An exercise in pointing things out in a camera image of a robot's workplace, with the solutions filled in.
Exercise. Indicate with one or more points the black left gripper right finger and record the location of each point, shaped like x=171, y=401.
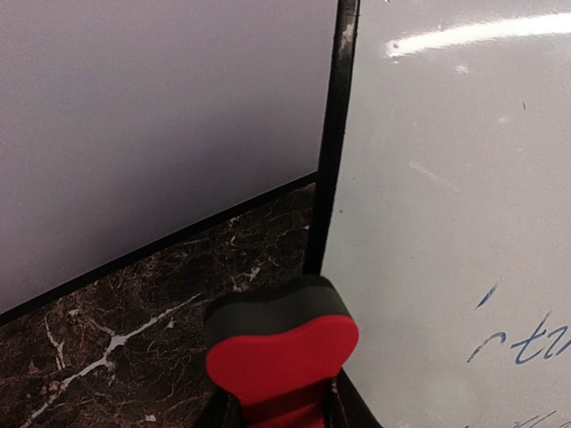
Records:
x=346, y=408

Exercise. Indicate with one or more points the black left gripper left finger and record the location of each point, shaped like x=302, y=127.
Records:
x=222, y=411

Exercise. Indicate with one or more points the red bone-shaped eraser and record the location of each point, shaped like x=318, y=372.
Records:
x=277, y=351

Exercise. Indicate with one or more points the white whiteboard black frame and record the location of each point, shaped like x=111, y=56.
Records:
x=442, y=211

